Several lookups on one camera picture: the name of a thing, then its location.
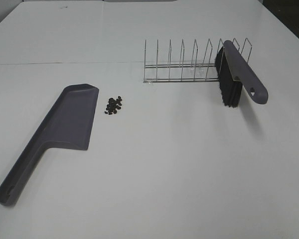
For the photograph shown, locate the grey hand brush black bristles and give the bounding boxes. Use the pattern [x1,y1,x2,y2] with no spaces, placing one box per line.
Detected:
[215,40,269,108]

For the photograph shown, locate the chrome wire dish rack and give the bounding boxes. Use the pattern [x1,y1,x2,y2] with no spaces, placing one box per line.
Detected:
[143,39,223,84]

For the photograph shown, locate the pile of coffee beans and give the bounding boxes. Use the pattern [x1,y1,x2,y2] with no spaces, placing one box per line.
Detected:
[104,96,123,115]

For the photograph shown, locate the grey plastic dustpan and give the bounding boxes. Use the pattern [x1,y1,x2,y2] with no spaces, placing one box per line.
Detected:
[0,84,99,207]

